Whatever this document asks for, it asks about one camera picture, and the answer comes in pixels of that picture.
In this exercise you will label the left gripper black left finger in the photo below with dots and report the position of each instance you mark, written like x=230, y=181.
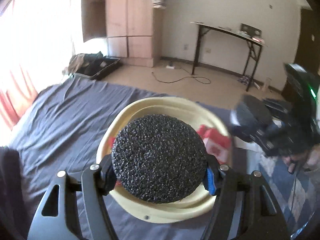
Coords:
x=57, y=214

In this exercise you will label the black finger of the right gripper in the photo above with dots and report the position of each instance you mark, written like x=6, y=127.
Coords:
x=249, y=116

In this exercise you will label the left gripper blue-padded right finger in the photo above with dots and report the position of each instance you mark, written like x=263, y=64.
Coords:
x=260, y=215

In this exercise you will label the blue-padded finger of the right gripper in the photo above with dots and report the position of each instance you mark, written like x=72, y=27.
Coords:
x=278, y=108

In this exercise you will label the black speckled round disc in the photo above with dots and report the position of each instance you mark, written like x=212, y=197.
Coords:
x=159, y=158

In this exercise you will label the pink bag on floor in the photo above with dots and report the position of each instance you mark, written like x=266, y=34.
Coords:
x=267, y=84

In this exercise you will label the dark wooden door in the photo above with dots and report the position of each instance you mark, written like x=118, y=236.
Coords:
x=307, y=54

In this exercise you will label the blue cloth on floor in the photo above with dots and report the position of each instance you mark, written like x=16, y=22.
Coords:
x=245, y=81

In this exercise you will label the blue white quilted blanket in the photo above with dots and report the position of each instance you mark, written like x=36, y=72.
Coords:
x=294, y=182

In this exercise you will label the cream plastic basin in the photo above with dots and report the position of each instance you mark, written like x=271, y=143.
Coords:
x=194, y=205

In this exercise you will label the black folding table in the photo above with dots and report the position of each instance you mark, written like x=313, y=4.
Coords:
x=227, y=51

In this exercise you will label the black box on table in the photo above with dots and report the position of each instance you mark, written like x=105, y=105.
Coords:
x=250, y=30

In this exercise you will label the red window curtain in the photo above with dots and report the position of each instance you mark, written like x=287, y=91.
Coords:
x=17, y=95

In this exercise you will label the open black suitcase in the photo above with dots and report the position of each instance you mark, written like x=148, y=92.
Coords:
x=92, y=66

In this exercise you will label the wooden wardrobe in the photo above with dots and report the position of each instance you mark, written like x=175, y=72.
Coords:
x=132, y=29

